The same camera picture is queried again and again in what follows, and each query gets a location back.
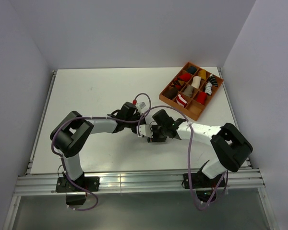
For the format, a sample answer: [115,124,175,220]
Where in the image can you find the red white striped sock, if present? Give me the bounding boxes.
[176,94,188,108]

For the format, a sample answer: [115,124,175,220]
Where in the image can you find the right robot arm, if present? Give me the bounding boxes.
[150,109,253,187]

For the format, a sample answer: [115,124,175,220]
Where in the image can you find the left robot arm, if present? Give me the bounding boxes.
[50,100,145,191]

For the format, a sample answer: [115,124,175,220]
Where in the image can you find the dark brown rolled sock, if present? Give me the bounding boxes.
[163,87,178,100]

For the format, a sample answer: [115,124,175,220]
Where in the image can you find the grey brown rolled sock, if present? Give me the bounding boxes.
[182,85,194,97]

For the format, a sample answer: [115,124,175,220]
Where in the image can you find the orange divided sock tray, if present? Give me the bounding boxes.
[159,62,223,121]

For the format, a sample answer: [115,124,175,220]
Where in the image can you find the argyle patterned rolled sock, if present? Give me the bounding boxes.
[171,79,185,91]

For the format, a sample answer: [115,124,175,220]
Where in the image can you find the red rolled sock lower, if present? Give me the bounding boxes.
[195,91,207,105]

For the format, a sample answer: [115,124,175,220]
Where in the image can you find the red rolled sock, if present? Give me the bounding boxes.
[195,91,207,105]
[179,73,192,82]

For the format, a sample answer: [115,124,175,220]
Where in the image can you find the red rolled sock upper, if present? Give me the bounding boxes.
[179,73,192,82]

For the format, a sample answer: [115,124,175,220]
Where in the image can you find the cream rolled sock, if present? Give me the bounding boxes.
[191,76,202,89]

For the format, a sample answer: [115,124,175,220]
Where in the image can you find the white grey striped sock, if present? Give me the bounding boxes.
[204,82,212,96]

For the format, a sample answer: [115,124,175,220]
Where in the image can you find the dark teal rolled sock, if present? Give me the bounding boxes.
[186,66,197,75]

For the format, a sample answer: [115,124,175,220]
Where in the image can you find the yellow rolled sock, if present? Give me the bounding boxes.
[198,69,207,80]

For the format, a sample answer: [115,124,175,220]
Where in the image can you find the black white striped sock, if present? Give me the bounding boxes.
[208,74,218,87]

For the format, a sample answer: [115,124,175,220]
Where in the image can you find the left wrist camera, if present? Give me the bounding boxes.
[132,99,146,114]

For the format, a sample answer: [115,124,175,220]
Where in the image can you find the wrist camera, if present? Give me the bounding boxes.
[132,99,146,114]
[137,124,153,138]

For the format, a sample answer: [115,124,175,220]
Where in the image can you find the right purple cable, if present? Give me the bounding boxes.
[138,105,229,211]

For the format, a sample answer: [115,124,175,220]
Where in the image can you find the purple cable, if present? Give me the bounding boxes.
[138,105,229,211]
[51,92,151,211]

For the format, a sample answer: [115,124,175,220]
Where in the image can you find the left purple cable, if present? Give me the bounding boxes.
[51,92,151,211]

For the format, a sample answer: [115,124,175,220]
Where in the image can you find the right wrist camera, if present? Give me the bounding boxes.
[137,124,153,138]

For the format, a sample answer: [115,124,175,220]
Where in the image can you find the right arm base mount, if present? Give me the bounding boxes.
[181,170,228,202]

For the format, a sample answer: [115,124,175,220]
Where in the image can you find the left aluminium side rail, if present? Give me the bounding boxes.
[24,70,57,175]

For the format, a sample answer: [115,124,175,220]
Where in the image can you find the aluminium side rail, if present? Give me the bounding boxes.
[217,67,253,168]
[24,70,57,175]

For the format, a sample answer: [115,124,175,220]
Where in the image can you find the right aluminium side rail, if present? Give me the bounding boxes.
[217,67,253,168]

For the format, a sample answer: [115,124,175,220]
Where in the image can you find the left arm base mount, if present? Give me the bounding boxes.
[55,175,100,208]

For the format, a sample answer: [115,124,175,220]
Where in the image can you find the aluminium front rail frame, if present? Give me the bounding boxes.
[13,168,265,196]

